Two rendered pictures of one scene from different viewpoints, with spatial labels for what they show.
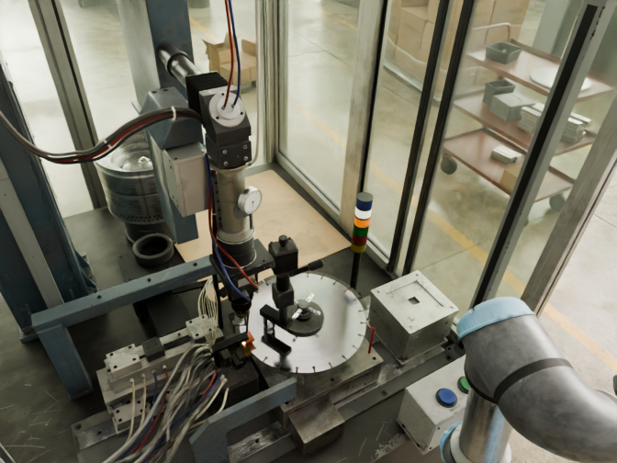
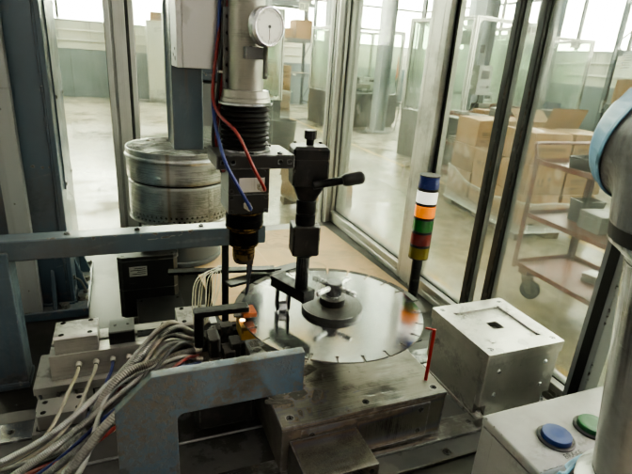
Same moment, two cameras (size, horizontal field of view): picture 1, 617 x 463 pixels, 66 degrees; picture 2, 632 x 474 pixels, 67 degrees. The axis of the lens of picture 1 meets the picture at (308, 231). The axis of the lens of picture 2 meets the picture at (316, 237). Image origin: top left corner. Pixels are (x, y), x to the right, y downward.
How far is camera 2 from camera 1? 55 cm
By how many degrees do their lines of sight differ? 21
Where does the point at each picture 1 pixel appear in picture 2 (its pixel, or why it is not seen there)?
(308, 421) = (320, 453)
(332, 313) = (375, 309)
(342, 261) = not seen: hidden behind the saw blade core
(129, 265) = not seen: hidden behind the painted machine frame
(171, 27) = not seen: outside the picture
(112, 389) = (51, 376)
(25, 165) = (33, 86)
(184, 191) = (183, 23)
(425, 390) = (517, 424)
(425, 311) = (513, 338)
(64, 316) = (12, 243)
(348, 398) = (388, 448)
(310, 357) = (334, 346)
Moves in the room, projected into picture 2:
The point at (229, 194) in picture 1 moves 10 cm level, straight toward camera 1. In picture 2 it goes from (241, 20) to (229, 13)
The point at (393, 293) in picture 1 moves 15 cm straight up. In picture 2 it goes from (465, 314) to (478, 247)
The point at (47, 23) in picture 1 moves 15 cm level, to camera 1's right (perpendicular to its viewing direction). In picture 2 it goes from (115, 22) to (160, 24)
